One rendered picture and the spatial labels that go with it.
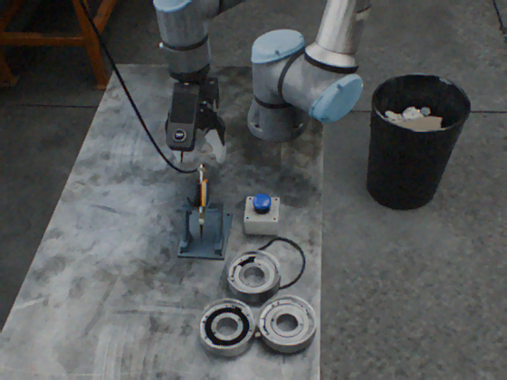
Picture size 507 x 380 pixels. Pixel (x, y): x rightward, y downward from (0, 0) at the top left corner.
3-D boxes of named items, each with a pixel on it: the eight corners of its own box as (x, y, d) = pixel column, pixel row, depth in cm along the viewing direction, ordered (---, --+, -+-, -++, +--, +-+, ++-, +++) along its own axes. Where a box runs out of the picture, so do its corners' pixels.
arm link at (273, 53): (278, 68, 142) (278, 15, 132) (318, 90, 135) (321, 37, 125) (242, 90, 138) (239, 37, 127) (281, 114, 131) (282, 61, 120)
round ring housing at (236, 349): (239, 369, 101) (237, 357, 98) (189, 345, 105) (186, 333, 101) (266, 323, 106) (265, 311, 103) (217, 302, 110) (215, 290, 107)
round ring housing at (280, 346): (302, 300, 109) (302, 288, 106) (325, 346, 102) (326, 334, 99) (251, 316, 108) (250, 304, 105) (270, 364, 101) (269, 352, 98)
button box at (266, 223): (278, 235, 120) (278, 220, 116) (244, 234, 121) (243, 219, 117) (280, 208, 125) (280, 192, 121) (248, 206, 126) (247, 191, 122)
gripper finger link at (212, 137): (239, 145, 112) (220, 107, 105) (234, 166, 108) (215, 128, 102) (224, 147, 113) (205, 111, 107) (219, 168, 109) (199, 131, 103)
